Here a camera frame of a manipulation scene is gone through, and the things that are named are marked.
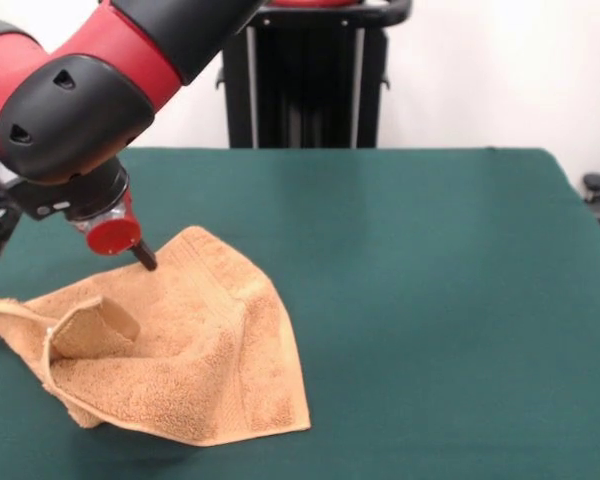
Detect dark green table cloth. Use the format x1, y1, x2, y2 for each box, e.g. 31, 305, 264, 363
0, 146, 600, 480

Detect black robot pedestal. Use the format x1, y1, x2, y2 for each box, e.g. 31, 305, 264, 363
214, 0, 412, 150

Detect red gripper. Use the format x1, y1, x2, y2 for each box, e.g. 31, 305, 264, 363
85, 185, 158, 273

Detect orange terry towel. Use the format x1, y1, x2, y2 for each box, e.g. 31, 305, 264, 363
0, 224, 312, 448

